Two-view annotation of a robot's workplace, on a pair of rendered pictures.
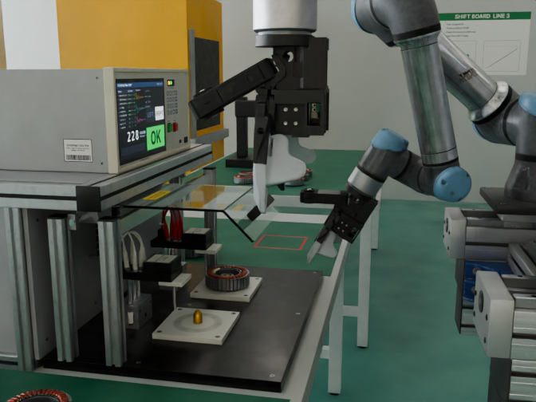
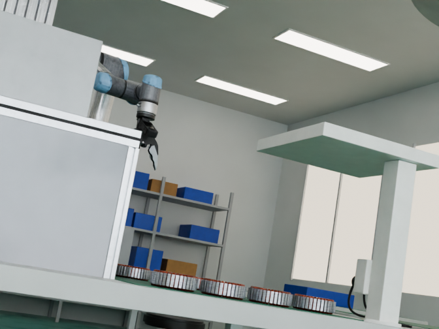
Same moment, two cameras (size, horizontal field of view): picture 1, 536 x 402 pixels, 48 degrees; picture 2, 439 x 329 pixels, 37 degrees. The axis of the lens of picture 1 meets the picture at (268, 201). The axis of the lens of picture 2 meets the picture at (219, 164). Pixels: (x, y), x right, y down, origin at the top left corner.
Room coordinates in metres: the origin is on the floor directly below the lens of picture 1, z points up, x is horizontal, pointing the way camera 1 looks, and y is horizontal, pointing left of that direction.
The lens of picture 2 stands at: (1.87, 2.16, 0.78)
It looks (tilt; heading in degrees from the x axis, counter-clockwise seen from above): 10 degrees up; 235
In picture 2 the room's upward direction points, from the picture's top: 10 degrees clockwise
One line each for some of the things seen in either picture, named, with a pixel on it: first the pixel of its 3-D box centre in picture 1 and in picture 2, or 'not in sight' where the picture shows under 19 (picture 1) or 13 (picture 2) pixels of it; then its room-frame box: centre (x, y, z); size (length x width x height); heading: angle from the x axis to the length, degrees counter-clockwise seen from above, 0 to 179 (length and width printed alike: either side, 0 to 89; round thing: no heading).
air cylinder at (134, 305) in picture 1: (135, 310); not in sight; (1.26, 0.29, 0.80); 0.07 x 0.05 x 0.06; 168
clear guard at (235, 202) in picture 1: (189, 209); not in sight; (1.22, 0.16, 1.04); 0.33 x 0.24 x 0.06; 78
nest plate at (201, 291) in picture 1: (227, 287); not in sight; (1.47, 0.10, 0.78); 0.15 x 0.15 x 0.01; 78
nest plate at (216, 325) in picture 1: (198, 325); not in sight; (1.23, 0.15, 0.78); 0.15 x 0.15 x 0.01; 78
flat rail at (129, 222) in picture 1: (170, 198); not in sight; (1.37, 0.23, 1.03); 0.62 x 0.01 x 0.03; 168
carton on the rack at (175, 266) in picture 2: not in sight; (176, 267); (-2.93, -5.39, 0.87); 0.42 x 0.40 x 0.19; 167
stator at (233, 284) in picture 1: (227, 277); not in sight; (1.47, 0.10, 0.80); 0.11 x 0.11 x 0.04
